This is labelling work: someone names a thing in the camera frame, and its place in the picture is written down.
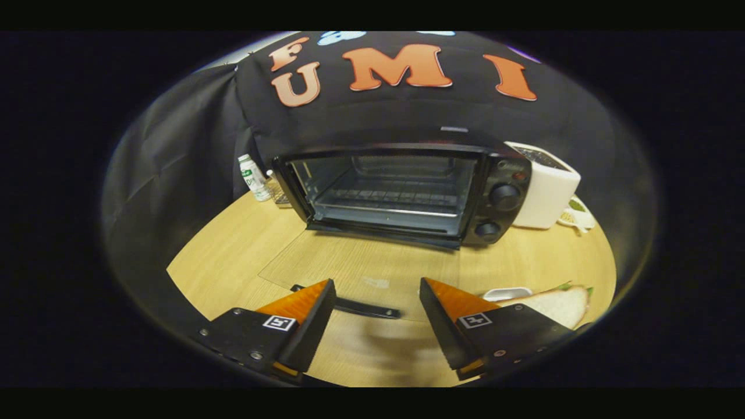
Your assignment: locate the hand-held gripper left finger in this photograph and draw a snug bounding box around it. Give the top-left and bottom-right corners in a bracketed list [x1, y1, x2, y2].
[195, 279, 337, 383]

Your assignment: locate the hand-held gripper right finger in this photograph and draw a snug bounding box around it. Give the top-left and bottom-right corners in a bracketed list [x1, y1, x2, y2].
[420, 277, 575, 381]

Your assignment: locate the bread and lettuce sandwich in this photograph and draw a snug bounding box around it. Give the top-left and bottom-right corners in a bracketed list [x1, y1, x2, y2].
[499, 283, 594, 330]

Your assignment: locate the black toaster oven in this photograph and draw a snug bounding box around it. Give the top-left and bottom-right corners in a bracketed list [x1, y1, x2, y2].
[259, 143, 533, 319]

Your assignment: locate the white pop-up toaster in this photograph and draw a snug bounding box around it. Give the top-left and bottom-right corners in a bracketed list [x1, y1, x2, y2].
[505, 141, 581, 229]

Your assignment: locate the white plate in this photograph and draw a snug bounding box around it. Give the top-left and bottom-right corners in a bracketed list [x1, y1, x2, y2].
[483, 287, 533, 302]

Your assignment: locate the white bottle with green label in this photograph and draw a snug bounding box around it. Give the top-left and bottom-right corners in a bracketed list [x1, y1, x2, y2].
[237, 154, 272, 203]

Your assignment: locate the white dish with green print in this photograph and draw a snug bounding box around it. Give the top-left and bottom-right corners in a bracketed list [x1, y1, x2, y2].
[558, 197, 596, 234]

